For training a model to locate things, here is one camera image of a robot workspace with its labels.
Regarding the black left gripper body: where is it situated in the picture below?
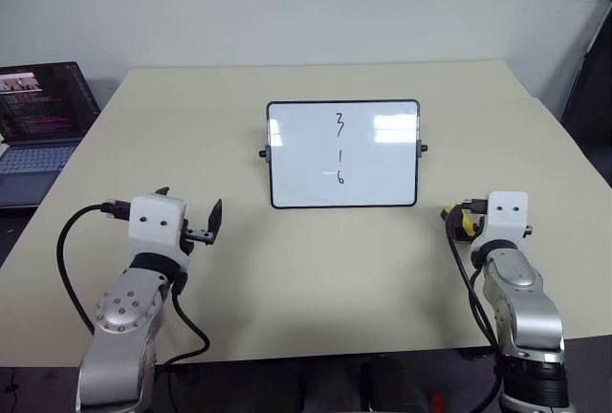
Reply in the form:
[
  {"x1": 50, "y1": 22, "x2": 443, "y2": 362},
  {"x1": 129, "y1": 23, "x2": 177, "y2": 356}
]
[{"x1": 179, "y1": 219, "x2": 216, "y2": 255}]

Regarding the small black-framed whiteboard on stand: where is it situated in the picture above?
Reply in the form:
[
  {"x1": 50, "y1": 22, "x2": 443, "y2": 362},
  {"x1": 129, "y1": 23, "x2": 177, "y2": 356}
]
[{"x1": 257, "y1": 98, "x2": 430, "y2": 210}]

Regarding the open dark laptop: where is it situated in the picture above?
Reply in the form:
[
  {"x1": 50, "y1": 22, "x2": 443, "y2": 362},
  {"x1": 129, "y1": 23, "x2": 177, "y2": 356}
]
[{"x1": 0, "y1": 60, "x2": 102, "y2": 216}]

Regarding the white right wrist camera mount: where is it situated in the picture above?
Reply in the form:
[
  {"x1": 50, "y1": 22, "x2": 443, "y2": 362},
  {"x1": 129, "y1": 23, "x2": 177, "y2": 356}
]
[{"x1": 470, "y1": 188, "x2": 532, "y2": 254}]

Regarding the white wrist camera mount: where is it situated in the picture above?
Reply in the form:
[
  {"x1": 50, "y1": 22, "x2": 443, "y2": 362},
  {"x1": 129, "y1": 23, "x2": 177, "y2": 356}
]
[
  {"x1": 470, "y1": 188, "x2": 532, "y2": 254},
  {"x1": 127, "y1": 194, "x2": 188, "y2": 262}
]

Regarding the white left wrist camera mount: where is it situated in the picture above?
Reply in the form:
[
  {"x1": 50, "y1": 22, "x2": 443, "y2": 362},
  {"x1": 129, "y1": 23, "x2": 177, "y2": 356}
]
[{"x1": 127, "y1": 194, "x2": 188, "y2": 262}]

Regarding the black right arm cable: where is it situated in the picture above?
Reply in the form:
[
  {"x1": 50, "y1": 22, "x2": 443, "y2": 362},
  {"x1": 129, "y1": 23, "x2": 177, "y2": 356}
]
[{"x1": 443, "y1": 197, "x2": 506, "y2": 413}]

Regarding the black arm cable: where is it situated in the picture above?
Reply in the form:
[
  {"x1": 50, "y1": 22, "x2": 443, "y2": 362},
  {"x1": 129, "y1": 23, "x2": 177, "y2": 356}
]
[
  {"x1": 443, "y1": 197, "x2": 506, "y2": 413},
  {"x1": 55, "y1": 198, "x2": 212, "y2": 369}
]

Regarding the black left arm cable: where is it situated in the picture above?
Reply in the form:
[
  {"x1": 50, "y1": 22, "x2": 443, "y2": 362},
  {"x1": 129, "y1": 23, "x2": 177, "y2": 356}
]
[{"x1": 55, "y1": 198, "x2": 212, "y2": 369}]

